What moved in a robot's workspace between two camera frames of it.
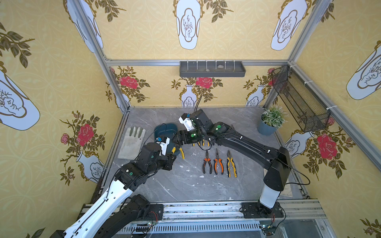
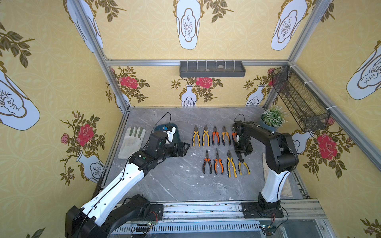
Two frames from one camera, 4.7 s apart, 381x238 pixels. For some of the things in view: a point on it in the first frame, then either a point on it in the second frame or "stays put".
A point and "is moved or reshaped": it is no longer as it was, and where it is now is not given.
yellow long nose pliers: x=183 y=154 is moved or reshaped
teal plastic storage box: x=168 y=130 stays put
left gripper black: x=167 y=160 to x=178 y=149
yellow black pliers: x=228 y=159 stays put
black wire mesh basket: x=308 y=112 stays put
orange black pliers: x=207 y=159 stays put
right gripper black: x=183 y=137 to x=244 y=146
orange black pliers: x=220 y=160 stays put
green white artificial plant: x=275 y=116 stays put
